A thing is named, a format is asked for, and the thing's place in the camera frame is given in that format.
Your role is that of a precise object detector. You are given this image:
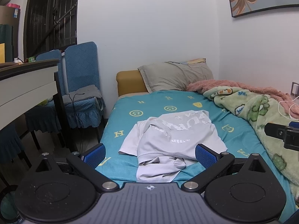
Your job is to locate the light grey printed t-shirt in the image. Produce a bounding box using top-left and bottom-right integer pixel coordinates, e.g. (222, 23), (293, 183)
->
(119, 110), (227, 183)

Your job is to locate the blue covered chair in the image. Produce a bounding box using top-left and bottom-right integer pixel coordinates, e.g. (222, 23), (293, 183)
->
(64, 41), (105, 143)
(24, 49), (69, 150)

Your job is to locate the cardboard box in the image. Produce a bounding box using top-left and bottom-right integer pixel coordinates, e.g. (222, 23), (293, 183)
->
(0, 6), (20, 57)

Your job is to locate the white desk black frame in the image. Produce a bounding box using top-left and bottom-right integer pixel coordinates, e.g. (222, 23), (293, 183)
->
(1, 59), (78, 152)

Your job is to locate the dark barred window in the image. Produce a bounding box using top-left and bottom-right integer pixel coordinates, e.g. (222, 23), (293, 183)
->
(23, 0), (78, 59)

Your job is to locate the green cartoon fleece blanket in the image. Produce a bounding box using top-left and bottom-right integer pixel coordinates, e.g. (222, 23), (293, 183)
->
(203, 86), (299, 185)

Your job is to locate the teal patterned bed sheet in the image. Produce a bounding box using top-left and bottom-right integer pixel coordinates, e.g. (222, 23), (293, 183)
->
(96, 91), (297, 223)

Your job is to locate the white charging cable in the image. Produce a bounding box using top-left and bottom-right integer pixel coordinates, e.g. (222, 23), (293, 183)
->
(278, 94), (299, 120)

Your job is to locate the pink fluffy blanket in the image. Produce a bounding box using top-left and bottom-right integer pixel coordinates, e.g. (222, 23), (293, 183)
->
(186, 79), (298, 118)

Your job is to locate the black cable on chair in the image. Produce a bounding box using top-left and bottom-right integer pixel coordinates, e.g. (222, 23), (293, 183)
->
(62, 92), (86, 152)

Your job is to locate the wall power socket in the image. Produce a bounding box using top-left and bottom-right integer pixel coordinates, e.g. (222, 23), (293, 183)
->
(290, 82), (299, 97)

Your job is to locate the grey pillow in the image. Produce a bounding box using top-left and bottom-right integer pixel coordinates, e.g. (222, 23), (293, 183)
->
(138, 58), (213, 93)

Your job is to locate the grey cloth on chair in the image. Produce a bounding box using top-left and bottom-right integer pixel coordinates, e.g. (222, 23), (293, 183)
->
(62, 84), (102, 105)

